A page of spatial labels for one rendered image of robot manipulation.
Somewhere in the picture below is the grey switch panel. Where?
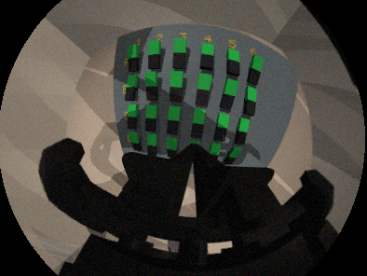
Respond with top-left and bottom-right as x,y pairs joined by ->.
113,24 -> 300,168

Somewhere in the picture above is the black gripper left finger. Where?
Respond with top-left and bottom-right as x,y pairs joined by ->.
121,143 -> 195,215

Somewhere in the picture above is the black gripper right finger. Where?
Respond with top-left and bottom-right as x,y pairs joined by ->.
192,143 -> 274,219

